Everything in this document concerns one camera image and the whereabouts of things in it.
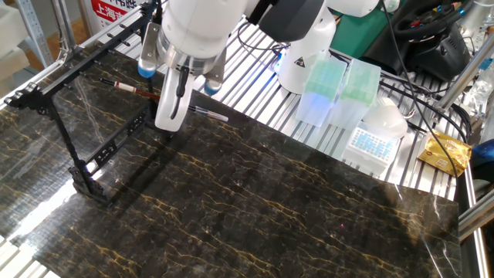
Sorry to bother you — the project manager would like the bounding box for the dark blue round object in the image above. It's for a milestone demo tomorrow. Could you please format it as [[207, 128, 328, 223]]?
[[470, 137, 494, 168]]

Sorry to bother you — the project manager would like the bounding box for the aluminium diagonal strut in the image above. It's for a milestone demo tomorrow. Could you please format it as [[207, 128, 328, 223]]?
[[50, 0, 77, 53]]

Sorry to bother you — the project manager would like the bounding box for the red white printed sign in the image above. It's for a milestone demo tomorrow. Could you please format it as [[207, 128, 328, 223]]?
[[89, 0, 144, 30]]

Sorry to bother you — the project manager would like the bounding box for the brown calligraphy brush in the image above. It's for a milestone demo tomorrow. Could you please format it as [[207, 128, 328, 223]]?
[[98, 77, 230, 124]]

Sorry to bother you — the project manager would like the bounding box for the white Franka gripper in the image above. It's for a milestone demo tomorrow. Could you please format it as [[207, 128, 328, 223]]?
[[154, 64, 195, 133]]

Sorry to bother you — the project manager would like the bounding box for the black round wheel base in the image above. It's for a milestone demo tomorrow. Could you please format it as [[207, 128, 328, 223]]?
[[361, 21, 472, 83]]

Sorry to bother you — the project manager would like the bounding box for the silver blue wrist camera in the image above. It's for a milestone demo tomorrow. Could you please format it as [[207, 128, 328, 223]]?
[[137, 22, 162, 80]]

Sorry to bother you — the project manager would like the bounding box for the green board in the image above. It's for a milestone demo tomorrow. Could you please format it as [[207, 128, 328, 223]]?
[[330, 8, 391, 59]]

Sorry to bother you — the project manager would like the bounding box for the black steering wheel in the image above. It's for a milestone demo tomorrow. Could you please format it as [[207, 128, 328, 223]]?
[[392, 2, 466, 42]]

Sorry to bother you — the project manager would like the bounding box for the perforated grey shelf post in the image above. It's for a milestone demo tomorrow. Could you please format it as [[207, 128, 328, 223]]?
[[14, 0, 54, 69]]

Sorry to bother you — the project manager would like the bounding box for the small blue-capped wrist bracket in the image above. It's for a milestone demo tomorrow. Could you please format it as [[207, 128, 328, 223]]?
[[203, 48, 228, 97]]

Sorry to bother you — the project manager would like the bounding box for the black pen rack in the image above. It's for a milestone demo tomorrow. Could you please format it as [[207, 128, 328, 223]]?
[[3, 0, 163, 208]]

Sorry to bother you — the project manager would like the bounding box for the white foam box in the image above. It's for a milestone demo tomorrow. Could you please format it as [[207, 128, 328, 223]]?
[[0, 2, 31, 80]]

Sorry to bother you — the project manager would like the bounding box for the aluminium frame bar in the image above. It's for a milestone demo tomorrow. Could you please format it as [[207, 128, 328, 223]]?
[[435, 32, 494, 114]]

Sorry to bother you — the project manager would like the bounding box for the gold foil packet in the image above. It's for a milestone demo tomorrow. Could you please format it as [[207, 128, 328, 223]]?
[[417, 130, 473, 178]]

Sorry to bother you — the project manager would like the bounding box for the white plastic container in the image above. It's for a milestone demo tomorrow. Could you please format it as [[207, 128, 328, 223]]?
[[361, 96, 409, 141]]

